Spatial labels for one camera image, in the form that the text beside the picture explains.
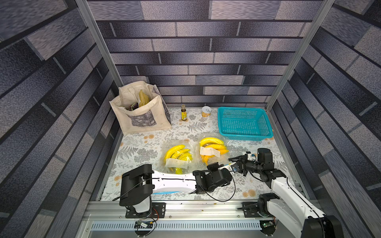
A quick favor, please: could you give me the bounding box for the small brown sauce bottle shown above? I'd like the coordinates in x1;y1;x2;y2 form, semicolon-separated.
181;104;187;121

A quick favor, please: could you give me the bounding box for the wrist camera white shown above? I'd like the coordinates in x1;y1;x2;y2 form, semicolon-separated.
245;151;257;161
221;164;240;173

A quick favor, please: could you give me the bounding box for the banana bunch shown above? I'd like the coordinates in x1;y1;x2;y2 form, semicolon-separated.
163;144;193;175
199;137;229;165

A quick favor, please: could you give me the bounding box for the left circuit board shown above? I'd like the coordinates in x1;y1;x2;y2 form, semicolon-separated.
134;220;155;230

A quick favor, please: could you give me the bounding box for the small yellow tin can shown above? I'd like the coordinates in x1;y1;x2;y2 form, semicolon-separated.
201;106;211;118

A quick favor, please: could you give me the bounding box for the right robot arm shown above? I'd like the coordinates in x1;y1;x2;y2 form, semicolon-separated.
230;150;344;238

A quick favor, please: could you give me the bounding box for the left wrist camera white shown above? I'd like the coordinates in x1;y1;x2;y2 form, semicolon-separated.
221;164;240;173

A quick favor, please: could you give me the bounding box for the clear zip-top bag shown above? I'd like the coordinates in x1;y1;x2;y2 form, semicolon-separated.
152;140;196;194
195;132;233;170

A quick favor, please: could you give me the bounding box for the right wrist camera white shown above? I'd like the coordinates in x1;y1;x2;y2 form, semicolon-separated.
245;151;257;161

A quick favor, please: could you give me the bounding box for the teal plastic basket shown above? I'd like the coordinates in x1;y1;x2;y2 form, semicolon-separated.
217;107;273;141

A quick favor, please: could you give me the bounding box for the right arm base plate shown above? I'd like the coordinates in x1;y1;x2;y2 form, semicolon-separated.
238;202;261;218

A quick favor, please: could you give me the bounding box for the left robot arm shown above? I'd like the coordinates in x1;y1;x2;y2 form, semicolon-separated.
113;163;233;214

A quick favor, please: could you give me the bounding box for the circuit board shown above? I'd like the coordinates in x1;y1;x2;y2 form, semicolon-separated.
260;221;274;229
134;220;155;230

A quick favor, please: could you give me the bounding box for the right circuit board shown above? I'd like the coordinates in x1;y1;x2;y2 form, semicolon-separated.
260;221;274;229

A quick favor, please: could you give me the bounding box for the beige canvas tote bag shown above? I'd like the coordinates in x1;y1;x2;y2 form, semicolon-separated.
110;81;172;135

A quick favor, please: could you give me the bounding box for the yellow item in tote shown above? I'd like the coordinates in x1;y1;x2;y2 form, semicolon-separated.
139;90;150;108

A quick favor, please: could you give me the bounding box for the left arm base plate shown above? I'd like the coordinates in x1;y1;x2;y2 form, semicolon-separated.
125;202;167;219

